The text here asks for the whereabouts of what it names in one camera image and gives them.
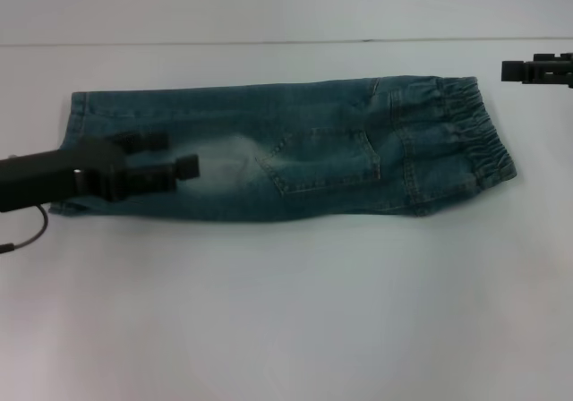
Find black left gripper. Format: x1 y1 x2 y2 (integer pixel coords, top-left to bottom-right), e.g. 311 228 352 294
0 131 201 215

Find blue denim shorts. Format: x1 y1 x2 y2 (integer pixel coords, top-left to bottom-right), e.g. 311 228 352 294
47 74 519 219

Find black cable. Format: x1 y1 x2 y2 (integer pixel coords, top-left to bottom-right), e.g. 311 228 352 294
0 202 51 255

